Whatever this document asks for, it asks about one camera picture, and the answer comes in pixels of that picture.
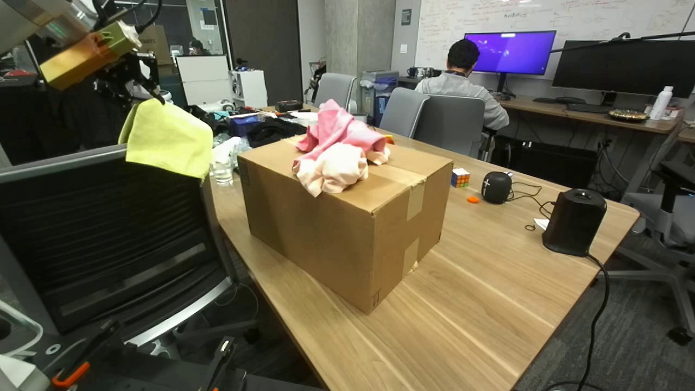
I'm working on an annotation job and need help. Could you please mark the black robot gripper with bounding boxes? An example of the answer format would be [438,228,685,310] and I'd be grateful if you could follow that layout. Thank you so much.
[99,52,162,104]

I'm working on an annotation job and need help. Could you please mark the yellow cloth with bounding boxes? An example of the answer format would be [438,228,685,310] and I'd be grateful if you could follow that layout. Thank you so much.
[118,98,213,180]

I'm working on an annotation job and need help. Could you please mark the pink cloth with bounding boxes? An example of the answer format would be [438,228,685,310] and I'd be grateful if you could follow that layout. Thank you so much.
[299,100,386,159]

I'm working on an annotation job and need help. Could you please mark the peach cloth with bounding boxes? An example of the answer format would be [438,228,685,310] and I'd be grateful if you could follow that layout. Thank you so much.
[293,143,391,197]

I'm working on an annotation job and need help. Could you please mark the robot arm with yellow tape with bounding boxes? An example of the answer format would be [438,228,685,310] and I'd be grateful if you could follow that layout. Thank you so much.
[0,0,162,100]

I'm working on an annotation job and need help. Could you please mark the black mesh office chair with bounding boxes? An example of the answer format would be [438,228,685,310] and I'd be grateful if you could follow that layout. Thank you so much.
[0,146,233,347]

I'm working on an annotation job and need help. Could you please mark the grey office chair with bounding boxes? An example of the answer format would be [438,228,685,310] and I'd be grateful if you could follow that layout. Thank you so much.
[381,86,484,156]
[316,71,356,113]

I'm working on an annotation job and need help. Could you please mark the large cardboard box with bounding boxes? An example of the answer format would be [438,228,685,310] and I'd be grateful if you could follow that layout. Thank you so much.
[240,139,454,312]

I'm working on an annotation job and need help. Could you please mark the grey chair at right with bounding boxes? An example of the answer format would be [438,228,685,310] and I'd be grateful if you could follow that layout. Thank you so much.
[610,119,695,345]

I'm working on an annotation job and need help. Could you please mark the seated person grey sweater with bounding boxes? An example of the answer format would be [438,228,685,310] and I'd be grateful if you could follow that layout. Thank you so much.
[418,38,510,130]

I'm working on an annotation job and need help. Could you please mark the rubiks cube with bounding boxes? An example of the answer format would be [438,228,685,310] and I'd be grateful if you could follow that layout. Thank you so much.
[453,168,469,186]

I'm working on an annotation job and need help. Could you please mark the purple screen monitor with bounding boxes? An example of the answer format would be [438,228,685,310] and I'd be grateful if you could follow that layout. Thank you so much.
[467,31,556,75]

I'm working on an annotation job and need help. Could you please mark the small round black speaker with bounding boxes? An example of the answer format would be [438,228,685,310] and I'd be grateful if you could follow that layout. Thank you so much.
[480,171,514,205]

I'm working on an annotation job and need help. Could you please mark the tall black cylinder speaker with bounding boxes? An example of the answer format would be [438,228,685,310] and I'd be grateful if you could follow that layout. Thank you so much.
[541,189,607,256]

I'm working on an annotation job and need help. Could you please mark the background wooden desk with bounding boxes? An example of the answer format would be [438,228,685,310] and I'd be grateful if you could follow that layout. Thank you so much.
[499,98,681,199]

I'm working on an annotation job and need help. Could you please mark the wide black monitor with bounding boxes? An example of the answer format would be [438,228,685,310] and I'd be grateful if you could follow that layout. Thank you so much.
[554,41,695,98]

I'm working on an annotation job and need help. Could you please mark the white spray bottle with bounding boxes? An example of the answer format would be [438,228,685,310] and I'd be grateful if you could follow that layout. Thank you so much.
[650,85,674,122]

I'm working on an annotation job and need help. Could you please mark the black power cable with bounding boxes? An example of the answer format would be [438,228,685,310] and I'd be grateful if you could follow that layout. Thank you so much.
[544,253,613,391]

